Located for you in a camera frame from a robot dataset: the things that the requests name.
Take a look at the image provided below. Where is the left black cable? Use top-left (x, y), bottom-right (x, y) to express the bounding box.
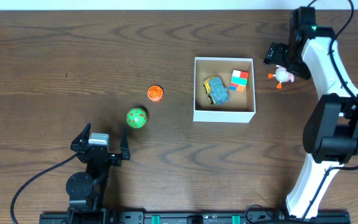
top-left (10, 152), bottom-right (80, 224)

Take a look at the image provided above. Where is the green number ball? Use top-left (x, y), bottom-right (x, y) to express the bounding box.
top-left (126, 108), bottom-right (148, 129)

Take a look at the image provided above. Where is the orange round spinner toy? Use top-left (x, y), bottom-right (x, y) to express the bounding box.
top-left (147, 85), bottom-right (163, 102)

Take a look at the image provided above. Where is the right black cable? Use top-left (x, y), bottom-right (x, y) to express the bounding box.
top-left (300, 0), bottom-right (358, 220)

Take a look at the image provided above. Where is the yellow grey toy truck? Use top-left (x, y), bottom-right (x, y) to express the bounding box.
top-left (203, 76), bottom-right (229, 105)

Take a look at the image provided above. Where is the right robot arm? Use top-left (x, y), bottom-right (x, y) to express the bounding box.
top-left (264, 5), bottom-right (358, 223)

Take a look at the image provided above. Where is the white cardboard box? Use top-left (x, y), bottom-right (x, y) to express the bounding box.
top-left (193, 57), bottom-right (256, 123)

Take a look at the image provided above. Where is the pink white duck toy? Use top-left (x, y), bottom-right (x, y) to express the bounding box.
top-left (268, 65), bottom-right (295, 90)

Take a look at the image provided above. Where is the colourful puzzle cube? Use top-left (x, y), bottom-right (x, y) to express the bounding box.
top-left (229, 70), bottom-right (249, 92)

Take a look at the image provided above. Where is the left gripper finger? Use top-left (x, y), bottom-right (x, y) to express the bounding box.
top-left (72, 123), bottom-right (91, 146)
top-left (120, 126), bottom-right (129, 154)

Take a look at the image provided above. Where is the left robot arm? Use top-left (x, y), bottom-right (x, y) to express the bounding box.
top-left (66, 123), bottom-right (131, 210)

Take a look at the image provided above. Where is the black cable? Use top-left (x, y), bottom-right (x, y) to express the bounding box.
top-left (300, 0), bottom-right (358, 220)
top-left (10, 152), bottom-right (80, 224)

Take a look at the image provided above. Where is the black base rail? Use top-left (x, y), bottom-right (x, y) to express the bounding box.
top-left (39, 208), bottom-right (351, 224)

